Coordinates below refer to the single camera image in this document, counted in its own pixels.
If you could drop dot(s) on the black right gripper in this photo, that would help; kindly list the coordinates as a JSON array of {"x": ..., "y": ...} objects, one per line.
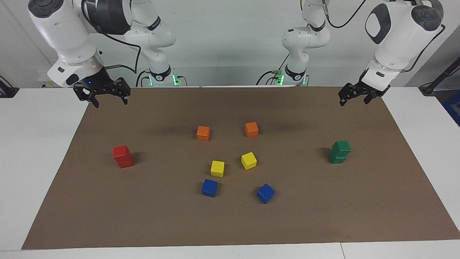
[{"x": 100, "y": 86}]

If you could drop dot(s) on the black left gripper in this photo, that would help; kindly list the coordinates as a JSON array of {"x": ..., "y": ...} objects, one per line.
[{"x": 359, "y": 90}]

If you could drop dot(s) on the green wooden cube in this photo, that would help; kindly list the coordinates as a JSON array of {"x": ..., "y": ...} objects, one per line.
[
  {"x": 341, "y": 146},
  {"x": 337, "y": 159}
]

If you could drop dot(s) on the red wooden cube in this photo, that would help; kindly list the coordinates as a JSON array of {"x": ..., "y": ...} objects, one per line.
[
  {"x": 121, "y": 153},
  {"x": 125, "y": 163}
]

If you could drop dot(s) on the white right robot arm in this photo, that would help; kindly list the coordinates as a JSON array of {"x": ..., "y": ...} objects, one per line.
[{"x": 64, "y": 32}]

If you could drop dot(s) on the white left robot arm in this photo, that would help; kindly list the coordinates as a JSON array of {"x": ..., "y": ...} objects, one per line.
[{"x": 399, "y": 39}]

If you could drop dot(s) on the white socket box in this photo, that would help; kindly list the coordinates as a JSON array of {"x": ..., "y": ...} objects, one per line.
[{"x": 42, "y": 82}]

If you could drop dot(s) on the black pole stand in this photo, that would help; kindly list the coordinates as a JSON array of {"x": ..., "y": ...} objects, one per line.
[{"x": 429, "y": 88}]

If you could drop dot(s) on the orange wooden cube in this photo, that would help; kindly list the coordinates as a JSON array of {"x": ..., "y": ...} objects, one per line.
[
  {"x": 203, "y": 133},
  {"x": 251, "y": 129}
]

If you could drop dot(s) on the blue box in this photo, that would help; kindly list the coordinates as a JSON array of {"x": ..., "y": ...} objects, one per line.
[{"x": 454, "y": 106}]

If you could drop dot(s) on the black stand base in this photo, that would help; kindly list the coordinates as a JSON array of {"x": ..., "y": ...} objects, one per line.
[{"x": 7, "y": 91}]

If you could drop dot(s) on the yellow wooden cube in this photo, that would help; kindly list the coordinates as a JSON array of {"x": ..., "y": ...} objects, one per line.
[
  {"x": 248, "y": 160},
  {"x": 217, "y": 168}
]

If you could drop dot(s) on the blue wooden cube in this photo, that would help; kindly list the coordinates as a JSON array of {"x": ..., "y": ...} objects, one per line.
[
  {"x": 209, "y": 187},
  {"x": 265, "y": 193}
]

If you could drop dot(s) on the brown table mat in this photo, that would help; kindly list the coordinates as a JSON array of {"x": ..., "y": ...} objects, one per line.
[{"x": 230, "y": 223}]

